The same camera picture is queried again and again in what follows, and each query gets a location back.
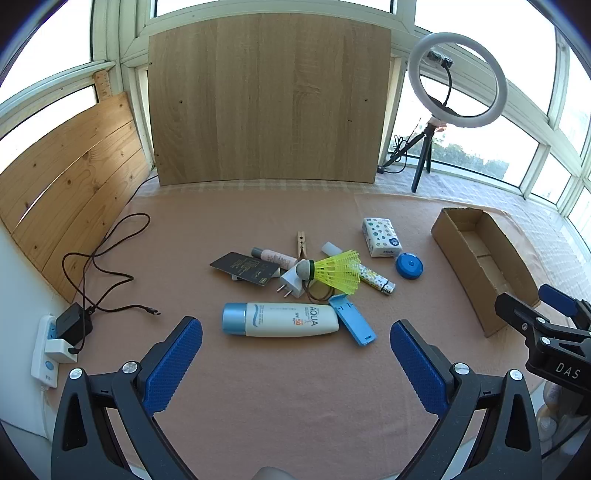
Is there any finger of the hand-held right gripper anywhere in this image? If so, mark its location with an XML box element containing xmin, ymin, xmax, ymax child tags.
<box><xmin>494</xmin><ymin>292</ymin><xmax>561</xmax><ymax>344</ymax></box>
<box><xmin>539</xmin><ymin>284</ymin><xmax>591</xmax><ymax>330</ymax></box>

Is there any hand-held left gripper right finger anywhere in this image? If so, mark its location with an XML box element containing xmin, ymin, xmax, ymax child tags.
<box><xmin>389</xmin><ymin>319</ymin><xmax>543</xmax><ymax>480</ymax></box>

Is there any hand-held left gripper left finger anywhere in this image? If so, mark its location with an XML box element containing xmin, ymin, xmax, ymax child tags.
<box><xmin>52</xmin><ymin>316</ymin><xmax>204</xmax><ymax>480</ymax></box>

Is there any cardboard box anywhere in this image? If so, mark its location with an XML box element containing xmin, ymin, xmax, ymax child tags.
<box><xmin>431</xmin><ymin>207</ymin><xmax>542</xmax><ymax>339</ymax></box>

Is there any white patterned lighter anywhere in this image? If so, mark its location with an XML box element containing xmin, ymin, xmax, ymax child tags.
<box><xmin>358</xmin><ymin>264</ymin><xmax>396</xmax><ymax>295</ymax></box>

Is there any white sunscreen bottle blue cap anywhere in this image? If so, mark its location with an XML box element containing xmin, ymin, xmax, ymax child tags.
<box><xmin>222</xmin><ymin>302</ymin><xmax>340</xmax><ymax>337</ymax></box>

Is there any brown hair tie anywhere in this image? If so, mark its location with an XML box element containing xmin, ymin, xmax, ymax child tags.
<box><xmin>302</xmin><ymin>281</ymin><xmax>340</xmax><ymax>304</ymax></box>

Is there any black packaging card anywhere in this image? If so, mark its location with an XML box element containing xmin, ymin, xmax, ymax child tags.
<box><xmin>209</xmin><ymin>251</ymin><xmax>281</xmax><ymax>287</ymax></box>

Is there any yellow shuttlecock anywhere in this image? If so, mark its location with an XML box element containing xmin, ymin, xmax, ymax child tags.
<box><xmin>295</xmin><ymin>250</ymin><xmax>362</xmax><ymax>295</ymax></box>

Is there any white usb charger plug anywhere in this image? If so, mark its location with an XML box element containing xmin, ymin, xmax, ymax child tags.
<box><xmin>277</xmin><ymin>265</ymin><xmax>308</xmax><ymax>302</ymax></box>

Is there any pink cosmetic tube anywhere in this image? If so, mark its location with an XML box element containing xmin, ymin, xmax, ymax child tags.
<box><xmin>250</xmin><ymin>247</ymin><xmax>300</xmax><ymax>271</ymax></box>

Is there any person's right hand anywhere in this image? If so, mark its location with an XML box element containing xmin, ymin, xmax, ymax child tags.
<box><xmin>538</xmin><ymin>382</ymin><xmax>583</xmax><ymax>443</ymax></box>

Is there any blue plastic cover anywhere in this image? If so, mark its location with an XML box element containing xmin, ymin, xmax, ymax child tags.
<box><xmin>329</xmin><ymin>295</ymin><xmax>377</xmax><ymax>347</ymax></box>

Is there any black charger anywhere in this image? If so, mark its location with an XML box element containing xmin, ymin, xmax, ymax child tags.
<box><xmin>55</xmin><ymin>305</ymin><xmax>93</xmax><ymax>356</ymax></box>

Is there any white power adapter block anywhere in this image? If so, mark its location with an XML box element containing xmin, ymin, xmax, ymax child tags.
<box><xmin>45</xmin><ymin>340</ymin><xmax>79</xmax><ymax>363</ymax></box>

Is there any patterned tissue pack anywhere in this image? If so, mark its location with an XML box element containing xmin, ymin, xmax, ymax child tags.
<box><xmin>361</xmin><ymin>217</ymin><xmax>402</xmax><ymax>258</ymax></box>

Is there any white power strip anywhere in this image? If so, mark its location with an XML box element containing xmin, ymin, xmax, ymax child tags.
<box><xmin>30</xmin><ymin>314</ymin><xmax>61</xmax><ymax>389</ymax></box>

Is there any black tripod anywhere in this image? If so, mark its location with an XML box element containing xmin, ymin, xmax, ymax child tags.
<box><xmin>381</xmin><ymin>117</ymin><xmax>437</xmax><ymax>193</ymax></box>

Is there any pine slat panel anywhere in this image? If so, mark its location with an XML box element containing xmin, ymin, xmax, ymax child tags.
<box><xmin>0</xmin><ymin>91</ymin><xmax>155</xmax><ymax>303</ymax></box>

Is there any light oak board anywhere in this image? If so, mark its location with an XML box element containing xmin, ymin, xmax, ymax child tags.
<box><xmin>148</xmin><ymin>13</ymin><xmax>392</xmax><ymax>186</ymax></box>

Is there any dark charging cable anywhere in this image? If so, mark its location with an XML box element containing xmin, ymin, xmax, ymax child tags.
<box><xmin>62</xmin><ymin>213</ymin><xmax>162</xmax><ymax>319</ymax></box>

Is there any black ring light cable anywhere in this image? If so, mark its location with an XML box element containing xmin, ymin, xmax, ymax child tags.
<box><xmin>387</xmin><ymin>133</ymin><xmax>413</xmax><ymax>175</ymax></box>

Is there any white ring light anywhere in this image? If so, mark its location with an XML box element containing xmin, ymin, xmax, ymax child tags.
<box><xmin>407</xmin><ymin>31</ymin><xmax>509</xmax><ymax>127</ymax></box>

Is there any white window frame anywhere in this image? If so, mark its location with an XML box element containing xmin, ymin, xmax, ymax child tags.
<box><xmin>0</xmin><ymin>0</ymin><xmax>591</xmax><ymax>222</ymax></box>

